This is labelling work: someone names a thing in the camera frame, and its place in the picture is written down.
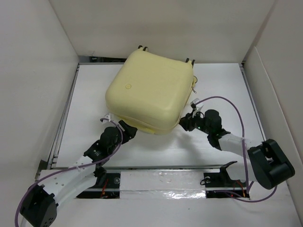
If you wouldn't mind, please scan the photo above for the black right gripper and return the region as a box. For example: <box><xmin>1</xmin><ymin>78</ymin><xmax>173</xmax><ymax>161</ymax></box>
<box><xmin>176</xmin><ymin>110</ymin><xmax>211</xmax><ymax>135</ymax></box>

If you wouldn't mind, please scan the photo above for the yellow suitcase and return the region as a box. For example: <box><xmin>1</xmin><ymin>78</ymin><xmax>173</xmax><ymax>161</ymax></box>
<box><xmin>105</xmin><ymin>45</ymin><xmax>197</xmax><ymax>135</ymax></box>

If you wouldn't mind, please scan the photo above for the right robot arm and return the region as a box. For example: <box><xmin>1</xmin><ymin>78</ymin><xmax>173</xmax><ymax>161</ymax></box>
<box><xmin>179</xmin><ymin>109</ymin><xmax>295</xmax><ymax>190</ymax></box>

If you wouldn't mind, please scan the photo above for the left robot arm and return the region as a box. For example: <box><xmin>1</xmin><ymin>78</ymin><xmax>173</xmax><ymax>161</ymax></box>
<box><xmin>15</xmin><ymin>120</ymin><xmax>137</xmax><ymax>227</ymax></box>

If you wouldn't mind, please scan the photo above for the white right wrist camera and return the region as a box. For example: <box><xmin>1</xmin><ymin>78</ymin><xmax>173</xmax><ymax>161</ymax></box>
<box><xmin>190</xmin><ymin>98</ymin><xmax>204</xmax><ymax>117</ymax></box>

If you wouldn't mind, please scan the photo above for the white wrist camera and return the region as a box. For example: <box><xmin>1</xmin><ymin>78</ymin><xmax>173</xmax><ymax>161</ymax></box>
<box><xmin>190</xmin><ymin>98</ymin><xmax>204</xmax><ymax>117</ymax></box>
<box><xmin>100</xmin><ymin>113</ymin><xmax>124</xmax><ymax>131</ymax></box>

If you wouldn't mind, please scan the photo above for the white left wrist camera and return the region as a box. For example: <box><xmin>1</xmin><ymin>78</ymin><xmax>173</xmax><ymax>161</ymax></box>
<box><xmin>100</xmin><ymin>113</ymin><xmax>124</xmax><ymax>131</ymax></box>

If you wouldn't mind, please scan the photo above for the metal table rail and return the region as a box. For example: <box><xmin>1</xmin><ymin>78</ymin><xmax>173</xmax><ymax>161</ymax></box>
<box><xmin>30</xmin><ymin>164</ymin><xmax>251</xmax><ymax>192</ymax></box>

